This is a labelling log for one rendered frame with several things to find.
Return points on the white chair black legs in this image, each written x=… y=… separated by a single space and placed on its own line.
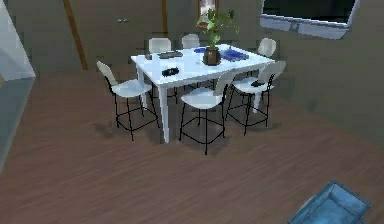
x=159 y=44
x=203 y=96
x=128 y=88
x=190 y=41
x=267 y=47
x=263 y=80

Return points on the green house plant brown pot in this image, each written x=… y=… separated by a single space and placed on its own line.
x=212 y=36

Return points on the framed wall picture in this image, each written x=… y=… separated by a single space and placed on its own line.
x=208 y=7

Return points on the small dark cup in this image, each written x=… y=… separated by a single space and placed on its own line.
x=148 y=57

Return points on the small blue book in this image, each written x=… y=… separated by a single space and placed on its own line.
x=200 y=50

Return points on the brown wooden door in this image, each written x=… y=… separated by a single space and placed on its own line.
x=116 y=30

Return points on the white dining table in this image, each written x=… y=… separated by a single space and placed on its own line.
x=186 y=68

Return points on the small black object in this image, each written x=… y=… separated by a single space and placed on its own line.
x=258 y=83

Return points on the black remote control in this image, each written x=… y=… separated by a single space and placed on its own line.
x=170 y=71

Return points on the black flat laptop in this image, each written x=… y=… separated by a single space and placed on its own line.
x=170 y=54

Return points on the blue square box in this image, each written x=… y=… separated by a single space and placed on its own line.
x=331 y=206

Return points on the white framed window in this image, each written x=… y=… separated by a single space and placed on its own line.
x=308 y=16

